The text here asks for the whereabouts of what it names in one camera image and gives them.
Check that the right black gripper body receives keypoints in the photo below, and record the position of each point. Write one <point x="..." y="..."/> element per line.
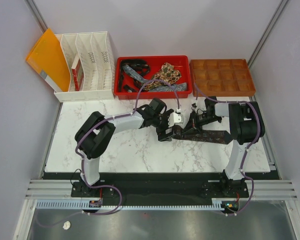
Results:
<point x="198" y="121"/>

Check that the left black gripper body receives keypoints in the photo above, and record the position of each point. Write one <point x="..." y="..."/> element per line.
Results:
<point x="161" y="131"/>

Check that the brown blue patterned tie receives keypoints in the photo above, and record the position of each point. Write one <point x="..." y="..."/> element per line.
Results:
<point x="207" y="136"/>

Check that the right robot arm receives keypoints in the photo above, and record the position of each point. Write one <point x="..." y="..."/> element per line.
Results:
<point x="246" y="127"/>

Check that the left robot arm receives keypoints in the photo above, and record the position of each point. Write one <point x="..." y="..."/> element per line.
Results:
<point x="97" y="131"/>

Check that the light blue paisley tie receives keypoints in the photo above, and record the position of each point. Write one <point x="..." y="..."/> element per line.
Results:
<point x="141" y="81"/>

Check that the orange compartment tray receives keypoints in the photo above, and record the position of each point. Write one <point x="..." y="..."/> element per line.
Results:
<point x="222" y="77"/>

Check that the floral beige green tie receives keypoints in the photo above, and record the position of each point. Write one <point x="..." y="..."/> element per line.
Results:
<point x="167" y="73"/>

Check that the red plastic tray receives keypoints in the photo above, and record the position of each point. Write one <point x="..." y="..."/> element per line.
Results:
<point x="180" y="62"/>

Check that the black dark tie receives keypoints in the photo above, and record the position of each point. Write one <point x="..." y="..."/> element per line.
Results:
<point x="138" y="65"/>

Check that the red book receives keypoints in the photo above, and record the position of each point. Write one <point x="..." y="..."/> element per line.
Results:
<point x="77" y="73"/>

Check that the white file organizer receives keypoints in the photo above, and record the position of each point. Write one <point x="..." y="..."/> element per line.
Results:
<point x="96" y="57"/>

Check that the white crumpled paper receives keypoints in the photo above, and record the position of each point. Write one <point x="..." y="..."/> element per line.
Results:
<point x="66" y="225"/>

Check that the orange folder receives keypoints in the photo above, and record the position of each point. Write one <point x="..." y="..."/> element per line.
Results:
<point x="47" y="59"/>

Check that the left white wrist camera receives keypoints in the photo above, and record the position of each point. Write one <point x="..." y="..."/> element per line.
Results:
<point x="175" y="119"/>

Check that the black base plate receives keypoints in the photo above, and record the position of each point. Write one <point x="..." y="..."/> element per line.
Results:
<point x="133" y="185"/>

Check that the grey cable duct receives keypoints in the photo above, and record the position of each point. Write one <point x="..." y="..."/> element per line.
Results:
<point x="89" y="204"/>

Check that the aluminium frame rail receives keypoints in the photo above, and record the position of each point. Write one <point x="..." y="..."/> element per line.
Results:
<point x="61" y="190"/>

